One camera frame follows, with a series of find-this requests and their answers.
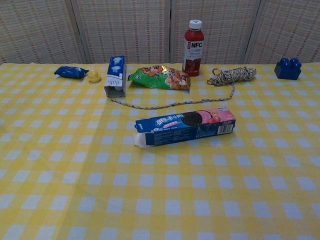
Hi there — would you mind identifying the blue toy building block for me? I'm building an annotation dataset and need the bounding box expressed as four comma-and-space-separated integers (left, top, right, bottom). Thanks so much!
273, 57, 303, 81

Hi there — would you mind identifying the yellow checkered tablecloth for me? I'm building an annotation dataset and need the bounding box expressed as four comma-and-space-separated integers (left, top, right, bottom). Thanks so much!
0, 62, 320, 240

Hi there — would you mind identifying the speckled braided rope bundle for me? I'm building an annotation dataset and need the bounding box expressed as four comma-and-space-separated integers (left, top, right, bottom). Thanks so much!
110, 66, 258, 110

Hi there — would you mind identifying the red NFC juice bottle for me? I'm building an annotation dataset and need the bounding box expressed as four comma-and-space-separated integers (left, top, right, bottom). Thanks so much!
181, 19, 204, 77

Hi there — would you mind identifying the blue Oreo cookie box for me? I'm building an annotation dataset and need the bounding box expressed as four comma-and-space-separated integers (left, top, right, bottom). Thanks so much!
133, 106, 237, 149

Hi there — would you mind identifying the green snack bag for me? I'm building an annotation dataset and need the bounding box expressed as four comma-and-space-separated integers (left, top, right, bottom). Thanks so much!
127, 64, 192, 95

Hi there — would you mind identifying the blue white milk carton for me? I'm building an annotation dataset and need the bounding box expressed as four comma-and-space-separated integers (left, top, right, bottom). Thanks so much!
103, 55, 128, 99

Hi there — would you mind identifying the yellow rubber duck toy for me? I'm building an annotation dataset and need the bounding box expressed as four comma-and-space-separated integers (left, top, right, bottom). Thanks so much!
87, 69, 102, 83

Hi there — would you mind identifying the blue snack packet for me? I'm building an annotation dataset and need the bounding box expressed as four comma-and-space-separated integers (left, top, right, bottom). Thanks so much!
53, 65, 90, 80

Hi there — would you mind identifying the woven folding screen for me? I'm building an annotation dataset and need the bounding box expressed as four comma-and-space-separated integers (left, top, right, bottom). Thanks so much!
0, 0, 320, 65

